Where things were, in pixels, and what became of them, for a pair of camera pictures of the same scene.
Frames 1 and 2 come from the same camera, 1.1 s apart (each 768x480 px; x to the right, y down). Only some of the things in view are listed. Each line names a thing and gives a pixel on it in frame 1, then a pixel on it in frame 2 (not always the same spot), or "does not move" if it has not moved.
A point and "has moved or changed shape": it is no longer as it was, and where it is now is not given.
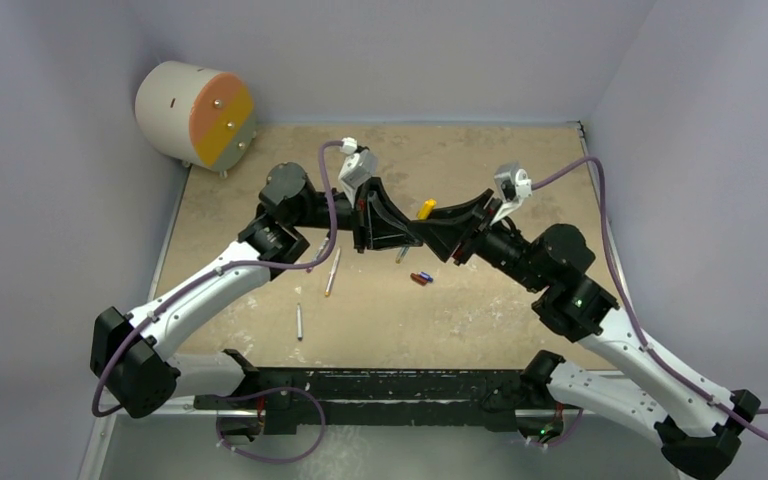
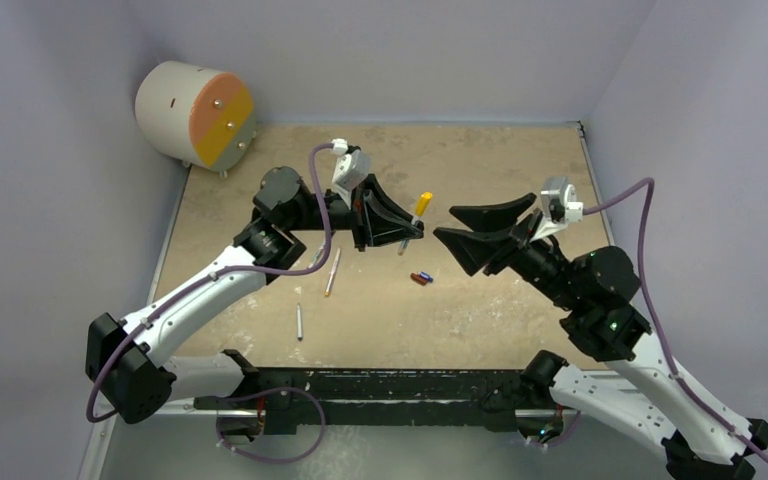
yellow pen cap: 426,209 has moved or changed shape
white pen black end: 299,323 does not move
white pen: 332,274 does not move
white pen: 314,259 does not move
